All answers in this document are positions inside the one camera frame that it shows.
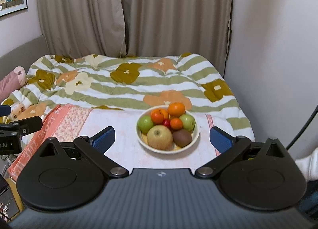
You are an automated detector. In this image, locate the dark orange tangerine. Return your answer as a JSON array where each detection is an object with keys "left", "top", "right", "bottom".
[{"left": 150, "top": 110, "right": 165, "bottom": 125}]

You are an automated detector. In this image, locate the small orange tangerine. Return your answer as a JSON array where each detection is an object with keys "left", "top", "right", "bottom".
[{"left": 170, "top": 117, "right": 183, "bottom": 130}]

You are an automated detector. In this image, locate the beige curtain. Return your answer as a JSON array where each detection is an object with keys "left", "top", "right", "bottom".
[{"left": 37, "top": 0, "right": 232, "bottom": 73}]

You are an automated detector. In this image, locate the black cable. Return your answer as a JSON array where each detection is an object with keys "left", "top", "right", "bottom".
[{"left": 285, "top": 104, "right": 318, "bottom": 151}]

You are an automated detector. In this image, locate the brown kiwi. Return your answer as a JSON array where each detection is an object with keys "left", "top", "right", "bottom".
[{"left": 173, "top": 129, "right": 192, "bottom": 148}]

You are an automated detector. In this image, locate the white plastic bag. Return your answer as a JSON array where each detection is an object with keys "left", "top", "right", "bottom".
[{"left": 295, "top": 148, "right": 318, "bottom": 182}]

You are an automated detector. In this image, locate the large green apple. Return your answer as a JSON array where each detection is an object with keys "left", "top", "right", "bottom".
[{"left": 137, "top": 115, "right": 154, "bottom": 134}]

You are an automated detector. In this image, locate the small red fruit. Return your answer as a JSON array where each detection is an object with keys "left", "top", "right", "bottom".
[{"left": 162, "top": 119, "right": 171, "bottom": 129}]

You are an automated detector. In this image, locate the yellow apple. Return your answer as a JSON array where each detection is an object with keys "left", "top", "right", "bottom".
[{"left": 147, "top": 125, "right": 174, "bottom": 150}]

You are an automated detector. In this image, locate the pink plush toy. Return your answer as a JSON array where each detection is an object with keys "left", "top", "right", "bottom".
[{"left": 0, "top": 66, "right": 26, "bottom": 102}]

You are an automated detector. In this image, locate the small green apple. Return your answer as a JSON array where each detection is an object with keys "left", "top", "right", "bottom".
[{"left": 179, "top": 114, "right": 196, "bottom": 132}]

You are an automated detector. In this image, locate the floral striped comforter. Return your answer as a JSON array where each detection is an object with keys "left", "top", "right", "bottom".
[{"left": 1, "top": 53, "right": 254, "bottom": 139}]

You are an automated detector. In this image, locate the orange mandarin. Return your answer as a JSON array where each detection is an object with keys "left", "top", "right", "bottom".
[
  {"left": 168, "top": 102, "right": 185, "bottom": 117},
  {"left": 150, "top": 108, "right": 169, "bottom": 119}
]

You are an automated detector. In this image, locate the cream and yellow bowl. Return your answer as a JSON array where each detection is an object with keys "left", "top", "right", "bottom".
[{"left": 136, "top": 105, "right": 199, "bottom": 155}]

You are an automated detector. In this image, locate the grey bed headboard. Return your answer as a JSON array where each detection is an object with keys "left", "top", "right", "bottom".
[{"left": 0, "top": 36, "right": 48, "bottom": 80}]

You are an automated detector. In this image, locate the pink floral towel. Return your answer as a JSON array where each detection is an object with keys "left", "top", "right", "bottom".
[{"left": 8, "top": 104, "right": 232, "bottom": 180}]

